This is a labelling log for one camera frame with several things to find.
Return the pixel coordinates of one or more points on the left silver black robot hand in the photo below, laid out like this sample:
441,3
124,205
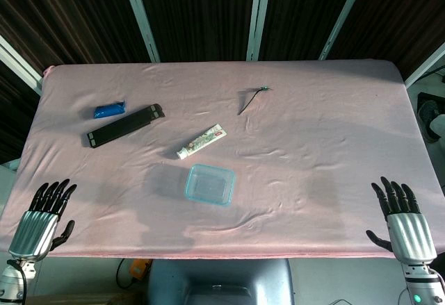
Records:
33,232

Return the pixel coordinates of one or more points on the orange device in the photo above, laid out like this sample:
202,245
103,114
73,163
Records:
139,268

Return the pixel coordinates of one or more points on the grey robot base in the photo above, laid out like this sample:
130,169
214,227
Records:
222,280

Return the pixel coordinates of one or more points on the white metal frame post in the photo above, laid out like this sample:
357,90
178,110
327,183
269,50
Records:
259,16
342,16
426,63
21,65
140,16

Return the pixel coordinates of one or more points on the black rectangular bar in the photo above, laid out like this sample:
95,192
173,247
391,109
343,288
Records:
121,125

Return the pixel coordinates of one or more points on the pink tablecloth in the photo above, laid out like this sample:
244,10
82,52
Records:
313,166

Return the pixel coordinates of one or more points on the dark sneaker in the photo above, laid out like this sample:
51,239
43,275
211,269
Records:
428,117

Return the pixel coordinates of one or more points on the clear plastic container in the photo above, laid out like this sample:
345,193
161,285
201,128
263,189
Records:
222,205

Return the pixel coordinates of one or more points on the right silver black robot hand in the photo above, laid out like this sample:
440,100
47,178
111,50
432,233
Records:
410,235

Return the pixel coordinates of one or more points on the white toothpaste tube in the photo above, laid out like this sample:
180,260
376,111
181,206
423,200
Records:
201,141

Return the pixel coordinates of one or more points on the dark brown pleated curtain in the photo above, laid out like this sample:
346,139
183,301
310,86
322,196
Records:
201,6

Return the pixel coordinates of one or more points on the blue container lid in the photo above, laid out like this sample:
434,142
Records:
210,184

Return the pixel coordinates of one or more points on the blue plastic packet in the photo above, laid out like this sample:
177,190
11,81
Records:
109,109

